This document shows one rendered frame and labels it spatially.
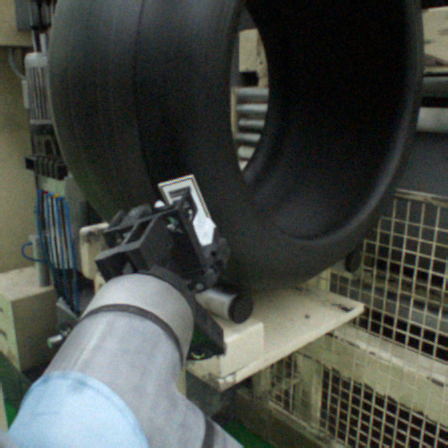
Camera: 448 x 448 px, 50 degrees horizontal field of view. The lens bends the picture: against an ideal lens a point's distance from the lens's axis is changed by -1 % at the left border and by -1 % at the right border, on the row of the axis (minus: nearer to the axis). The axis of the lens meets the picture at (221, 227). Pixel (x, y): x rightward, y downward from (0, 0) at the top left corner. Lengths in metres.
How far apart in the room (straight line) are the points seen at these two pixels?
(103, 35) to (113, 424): 0.43
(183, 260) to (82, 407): 0.19
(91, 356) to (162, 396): 0.04
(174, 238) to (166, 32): 0.22
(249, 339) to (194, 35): 0.42
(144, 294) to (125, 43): 0.30
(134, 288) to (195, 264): 0.09
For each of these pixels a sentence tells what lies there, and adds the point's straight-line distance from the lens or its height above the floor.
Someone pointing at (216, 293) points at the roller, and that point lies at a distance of 0.69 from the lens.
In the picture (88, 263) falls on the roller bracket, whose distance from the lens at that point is 0.91.
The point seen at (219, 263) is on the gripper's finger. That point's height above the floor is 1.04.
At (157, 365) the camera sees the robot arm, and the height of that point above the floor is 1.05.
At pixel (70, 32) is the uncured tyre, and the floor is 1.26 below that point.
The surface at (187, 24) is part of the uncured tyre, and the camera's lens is 0.51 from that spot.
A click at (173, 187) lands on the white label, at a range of 0.53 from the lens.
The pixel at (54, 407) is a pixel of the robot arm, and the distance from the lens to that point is 0.24.
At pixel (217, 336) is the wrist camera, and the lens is 0.46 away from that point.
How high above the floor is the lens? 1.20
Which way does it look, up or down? 16 degrees down
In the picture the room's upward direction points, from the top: straight up
